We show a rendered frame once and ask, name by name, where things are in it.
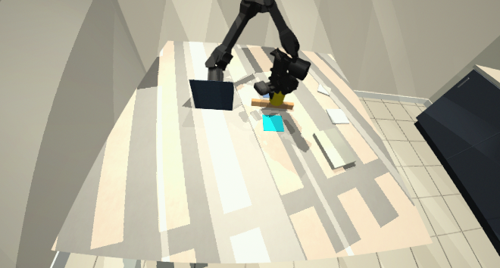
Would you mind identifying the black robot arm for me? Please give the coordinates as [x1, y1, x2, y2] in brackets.
[205, 0, 311, 95]

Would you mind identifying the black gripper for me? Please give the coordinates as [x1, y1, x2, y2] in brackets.
[254, 67, 297, 99]

